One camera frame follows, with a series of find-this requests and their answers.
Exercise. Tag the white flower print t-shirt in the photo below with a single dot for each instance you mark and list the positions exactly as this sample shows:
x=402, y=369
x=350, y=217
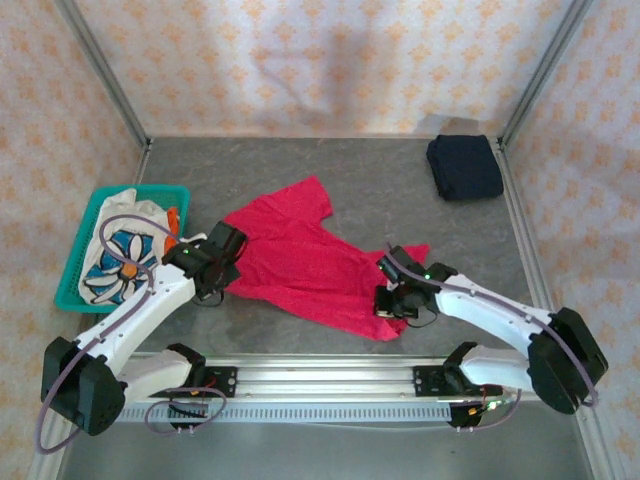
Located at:
x=107, y=215

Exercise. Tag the red t-shirt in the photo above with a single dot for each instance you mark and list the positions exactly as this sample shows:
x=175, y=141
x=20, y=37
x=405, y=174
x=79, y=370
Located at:
x=300, y=260

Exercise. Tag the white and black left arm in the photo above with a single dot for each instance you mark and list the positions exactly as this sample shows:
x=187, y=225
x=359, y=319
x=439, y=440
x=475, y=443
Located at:
x=150, y=300

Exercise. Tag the teal plastic basket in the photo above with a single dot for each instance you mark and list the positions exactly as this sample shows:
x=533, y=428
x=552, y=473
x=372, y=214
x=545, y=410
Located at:
x=170, y=194

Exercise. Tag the orange t-shirt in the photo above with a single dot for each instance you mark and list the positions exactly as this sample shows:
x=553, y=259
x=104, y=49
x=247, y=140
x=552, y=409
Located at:
x=173, y=220

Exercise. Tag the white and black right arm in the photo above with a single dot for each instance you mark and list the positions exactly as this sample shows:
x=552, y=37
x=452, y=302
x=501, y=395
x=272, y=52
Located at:
x=480, y=305

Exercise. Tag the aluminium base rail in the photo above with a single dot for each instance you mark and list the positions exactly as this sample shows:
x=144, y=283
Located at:
x=325, y=380

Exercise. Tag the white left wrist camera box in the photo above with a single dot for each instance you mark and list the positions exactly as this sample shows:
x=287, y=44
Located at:
x=197, y=236

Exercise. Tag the navy t-shirt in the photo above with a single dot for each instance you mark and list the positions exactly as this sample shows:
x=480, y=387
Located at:
x=465, y=165

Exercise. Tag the aluminium frame post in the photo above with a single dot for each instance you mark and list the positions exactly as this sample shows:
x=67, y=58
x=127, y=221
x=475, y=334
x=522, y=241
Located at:
x=545, y=70
x=105, y=75

